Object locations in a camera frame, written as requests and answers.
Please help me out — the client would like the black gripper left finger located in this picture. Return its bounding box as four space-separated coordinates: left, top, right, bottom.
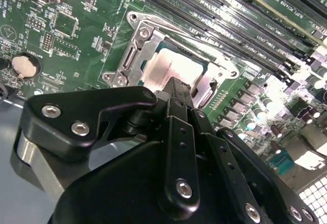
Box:
20 77 202 220

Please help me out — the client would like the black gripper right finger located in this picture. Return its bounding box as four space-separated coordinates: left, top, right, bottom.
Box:
181 81 320 224

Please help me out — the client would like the silver topped green CPU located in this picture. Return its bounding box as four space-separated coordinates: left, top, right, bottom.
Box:
142 46 213 94

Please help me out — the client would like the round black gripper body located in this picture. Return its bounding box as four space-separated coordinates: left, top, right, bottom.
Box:
51 141 250 224

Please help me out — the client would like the metal socket cover frame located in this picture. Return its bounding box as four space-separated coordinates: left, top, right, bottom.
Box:
120 19 240 109

